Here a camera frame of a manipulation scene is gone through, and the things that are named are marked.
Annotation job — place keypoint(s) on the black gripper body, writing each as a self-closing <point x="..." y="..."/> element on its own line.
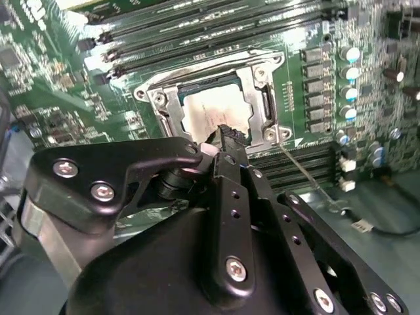
<point x="147" y="262"/>

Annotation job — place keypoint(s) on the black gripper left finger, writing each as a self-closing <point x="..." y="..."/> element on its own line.
<point x="82" y="183"/>

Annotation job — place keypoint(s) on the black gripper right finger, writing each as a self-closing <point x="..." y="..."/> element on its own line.
<point x="328" y="236"/>

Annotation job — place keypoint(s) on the silver CPU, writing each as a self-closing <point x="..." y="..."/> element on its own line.
<point x="210" y="111"/>

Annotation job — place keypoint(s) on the metal CPU socket cover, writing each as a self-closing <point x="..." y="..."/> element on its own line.
<point x="254" y="92"/>

